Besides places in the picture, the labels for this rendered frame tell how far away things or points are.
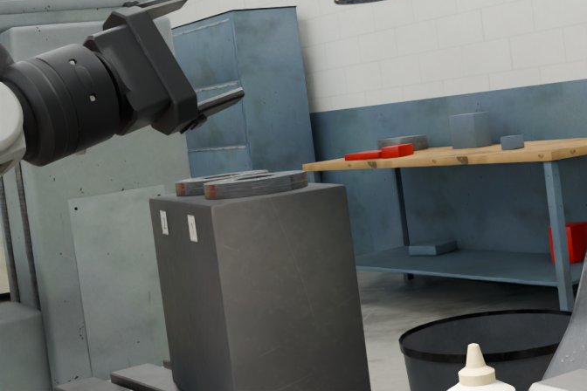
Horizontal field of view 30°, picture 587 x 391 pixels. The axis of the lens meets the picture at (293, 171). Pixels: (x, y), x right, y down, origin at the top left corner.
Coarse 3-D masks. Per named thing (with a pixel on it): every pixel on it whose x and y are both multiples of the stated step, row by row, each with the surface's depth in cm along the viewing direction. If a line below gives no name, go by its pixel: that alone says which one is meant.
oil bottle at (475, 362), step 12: (468, 348) 61; (468, 360) 61; (480, 360) 61; (468, 372) 61; (480, 372) 61; (492, 372) 61; (468, 384) 61; (480, 384) 61; (492, 384) 61; (504, 384) 61
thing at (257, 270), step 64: (192, 192) 101; (256, 192) 90; (320, 192) 90; (192, 256) 94; (256, 256) 88; (320, 256) 90; (192, 320) 97; (256, 320) 88; (320, 320) 90; (192, 384) 101; (256, 384) 88; (320, 384) 90
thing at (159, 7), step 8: (136, 0) 100; (152, 0) 100; (160, 0) 101; (168, 0) 101; (176, 0) 102; (184, 0) 103; (144, 8) 99; (152, 8) 100; (160, 8) 101; (168, 8) 102; (176, 8) 104; (152, 16) 102; (160, 16) 103
